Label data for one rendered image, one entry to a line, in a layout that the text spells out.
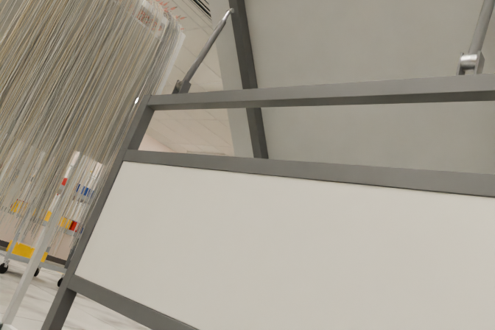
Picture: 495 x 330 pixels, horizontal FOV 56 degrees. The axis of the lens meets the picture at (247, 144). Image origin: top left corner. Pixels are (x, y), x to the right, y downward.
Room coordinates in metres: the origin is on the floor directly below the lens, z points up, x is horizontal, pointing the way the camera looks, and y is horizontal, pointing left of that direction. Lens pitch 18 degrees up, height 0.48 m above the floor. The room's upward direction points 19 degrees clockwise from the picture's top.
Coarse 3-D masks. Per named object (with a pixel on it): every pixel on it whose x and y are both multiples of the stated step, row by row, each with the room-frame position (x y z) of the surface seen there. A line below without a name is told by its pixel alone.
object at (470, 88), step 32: (480, 64) 0.76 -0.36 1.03; (160, 96) 1.41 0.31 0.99; (192, 96) 1.30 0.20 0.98; (224, 96) 1.20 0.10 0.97; (256, 96) 1.12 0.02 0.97; (288, 96) 1.04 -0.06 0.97; (320, 96) 0.98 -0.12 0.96; (352, 96) 0.92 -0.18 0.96; (384, 96) 0.87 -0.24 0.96; (416, 96) 0.83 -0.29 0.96; (448, 96) 0.79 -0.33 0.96; (480, 96) 0.75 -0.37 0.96
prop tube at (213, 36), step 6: (222, 24) 1.41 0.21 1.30; (216, 30) 1.40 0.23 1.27; (210, 36) 1.40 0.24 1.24; (216, 36) 1.40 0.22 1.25; (210, 42) 1.39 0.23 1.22; (204, 48) 1.39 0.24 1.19; (210, 48) 1.40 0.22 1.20; (204, 54) 1.39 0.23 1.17; (198, 60) 1.38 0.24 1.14; (192, 66) 1.38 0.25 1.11; (198, 66) 1.39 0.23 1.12; (192, 72) 1.38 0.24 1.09; (186, 78) 1.37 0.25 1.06; (180, 84) 1.36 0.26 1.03
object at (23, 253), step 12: (36, 168) 4.70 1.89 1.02; (60, 192) 5.30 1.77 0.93; (72, 192) 5.10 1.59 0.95; (48, 216) 5.05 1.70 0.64; (60, 228) 5.15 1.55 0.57; (72, 228) 5.34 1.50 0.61; (12, 240) 5.20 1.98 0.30; (0, 252) 4.90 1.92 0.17; (12, 252) 5.16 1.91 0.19; (24, 252) 5.08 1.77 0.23; (48, 252) 5.73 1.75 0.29; (48, 264) 5.19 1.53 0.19
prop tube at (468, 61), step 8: (488, 0) 0.78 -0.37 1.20; (488, 8) 0.78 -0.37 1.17; (480, 16) 0.78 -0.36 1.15; (488, 16) 0.78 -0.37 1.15; (480, 24) 0.78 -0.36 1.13; (488, 24) 0.78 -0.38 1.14; (480, 32) 0.77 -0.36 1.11; (472, 40) 0.78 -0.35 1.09; (480, 40) 0.77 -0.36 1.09; (472, 48) 0.77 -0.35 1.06; (480, 48) 0.77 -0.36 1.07; (464, 56) 0.77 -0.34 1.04; (472, 56) 0.76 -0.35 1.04; (464, 64) 0.77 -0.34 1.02; (472, 64) 0.76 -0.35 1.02
